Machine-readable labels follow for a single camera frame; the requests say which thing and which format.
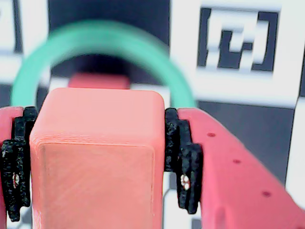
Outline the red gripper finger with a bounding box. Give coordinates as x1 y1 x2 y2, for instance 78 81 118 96
164 107 305 229
0 106 39 229

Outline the orange cube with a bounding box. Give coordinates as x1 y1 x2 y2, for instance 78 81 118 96
29 87 166 229

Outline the red cube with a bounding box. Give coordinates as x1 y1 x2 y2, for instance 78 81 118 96
68 73 131 90

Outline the black white marker board mat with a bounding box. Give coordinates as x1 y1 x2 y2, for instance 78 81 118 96
0 0 305 229

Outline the green flat ring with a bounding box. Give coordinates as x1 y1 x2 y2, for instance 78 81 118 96
10 20 197 109

